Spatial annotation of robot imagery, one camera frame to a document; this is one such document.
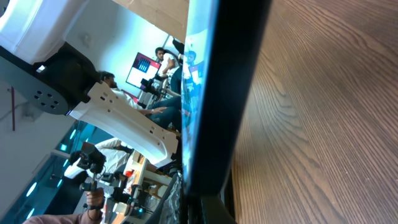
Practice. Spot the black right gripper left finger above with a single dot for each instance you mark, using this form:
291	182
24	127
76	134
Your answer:
172	207

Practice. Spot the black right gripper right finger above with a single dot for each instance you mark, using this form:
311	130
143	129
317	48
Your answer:
213	211

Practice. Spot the standing man white shirt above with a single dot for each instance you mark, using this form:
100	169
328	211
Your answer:
168	63

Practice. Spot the red white monitor screen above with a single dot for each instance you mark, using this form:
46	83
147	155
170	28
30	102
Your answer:
143	68

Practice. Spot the person holding camera rig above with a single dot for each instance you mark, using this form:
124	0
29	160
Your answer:
94	216

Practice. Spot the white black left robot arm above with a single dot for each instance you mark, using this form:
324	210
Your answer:
56	78

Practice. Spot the brown cardboard box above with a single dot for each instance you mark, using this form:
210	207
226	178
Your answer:
168	15

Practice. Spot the seated man white shirt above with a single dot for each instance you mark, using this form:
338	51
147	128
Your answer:
163	113

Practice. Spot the blue Samsung Galaxy smartphone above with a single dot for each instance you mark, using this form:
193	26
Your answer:
225	36

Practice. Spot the black handheld camera rig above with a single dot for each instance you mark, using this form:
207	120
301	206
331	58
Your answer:
91	159

